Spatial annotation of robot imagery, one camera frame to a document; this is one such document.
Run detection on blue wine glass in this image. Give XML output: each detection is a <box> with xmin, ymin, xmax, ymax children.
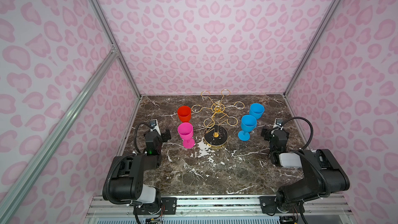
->
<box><xmin>249</xmin><ymin>103</ymin><xmax>265</xmax><ymax>120</ymax></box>
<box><xmin>238</xmin><ymin>115</ymin><xmax>257</xmax><ymax>141</ymax></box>

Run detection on pink plastic wine glass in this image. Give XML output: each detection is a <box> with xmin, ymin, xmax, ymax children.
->
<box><xmin>178</xmin><ymin>122</ymin><xmax>195</xmax><ymax>149</ymax></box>

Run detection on red plastic wine glass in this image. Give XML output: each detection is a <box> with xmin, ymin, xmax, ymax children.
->
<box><xmin>177</xmin><ymin>106</ymin><xmax>191</xmax><ymax>122</ymax></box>

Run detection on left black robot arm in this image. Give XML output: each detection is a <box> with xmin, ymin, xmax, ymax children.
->
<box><xmin>102</xmin><ymin>129</ymin><xmax>171</xmax><ymax>215</ymax></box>

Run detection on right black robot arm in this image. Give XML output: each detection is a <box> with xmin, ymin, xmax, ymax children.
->
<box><xmin>260</xmin><ymin>128</ymin><xmax>350</xmax><ymax>216</ymax></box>

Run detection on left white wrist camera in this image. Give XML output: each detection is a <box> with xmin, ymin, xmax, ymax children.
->
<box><xmin>149</xmin><ymin>119</ymin><xmax>161</xmax><ymax>135</ymax></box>

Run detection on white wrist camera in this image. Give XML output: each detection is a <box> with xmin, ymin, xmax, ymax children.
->
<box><xmin>273</xmin><ymin>118</ymin><xmax>284</xmax><ymax>129</ymax></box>
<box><xmin>149</xmin><ymin>119</ymin><xmax>161</xmax><ymax>135</ymax></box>

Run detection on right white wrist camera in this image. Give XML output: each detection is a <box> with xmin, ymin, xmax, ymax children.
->
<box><xmin>273</xmin><ymin>118</ymin><xmax>284</xmax><ymax>129</ymax></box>

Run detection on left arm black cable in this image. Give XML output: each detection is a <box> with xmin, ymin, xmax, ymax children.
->
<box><xmin>134</xmin><ymin>121</ymin><xmax>155</xmax><ymax>155</ymax></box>

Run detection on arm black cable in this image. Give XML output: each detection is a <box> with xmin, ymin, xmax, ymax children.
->
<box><xmin>279</xmin><ymin>116</ymin><xmax>314</xmax><ymax>150</ymax></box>
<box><xmin>134</xmin><ymin>121</ymin><xmax>155</xmax><ymax>155</ymax></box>

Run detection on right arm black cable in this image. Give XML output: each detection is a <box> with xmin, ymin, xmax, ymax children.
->
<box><xmin>279</xmin><ymin>116</ymin><xmax>314</xmax><ymax>150</ymax></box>

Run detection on gold wire glass rack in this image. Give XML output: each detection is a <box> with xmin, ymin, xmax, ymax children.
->
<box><xmin>191</xmin><ymin>89</ymin><xmax>245</xmax><ymax>148</ymax></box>

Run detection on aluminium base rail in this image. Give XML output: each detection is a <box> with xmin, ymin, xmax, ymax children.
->
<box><xmin>84</xmin><ymin>194</ymin><xmax>356</xmax><ymax>224</ymax></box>

